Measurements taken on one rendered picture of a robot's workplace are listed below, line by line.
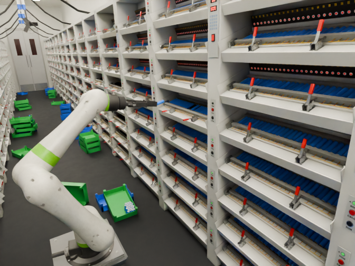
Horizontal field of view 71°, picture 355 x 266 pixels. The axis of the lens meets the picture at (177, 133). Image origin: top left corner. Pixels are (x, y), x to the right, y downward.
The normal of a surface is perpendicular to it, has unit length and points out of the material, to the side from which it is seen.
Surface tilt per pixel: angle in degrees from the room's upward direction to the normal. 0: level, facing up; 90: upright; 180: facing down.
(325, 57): 111
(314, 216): 21
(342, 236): 90
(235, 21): 90
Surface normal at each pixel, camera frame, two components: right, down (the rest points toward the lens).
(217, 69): -0.86, 0.19
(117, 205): 0.14, -0.81
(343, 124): -0.79, 0.51
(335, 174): -0.33, -0.81
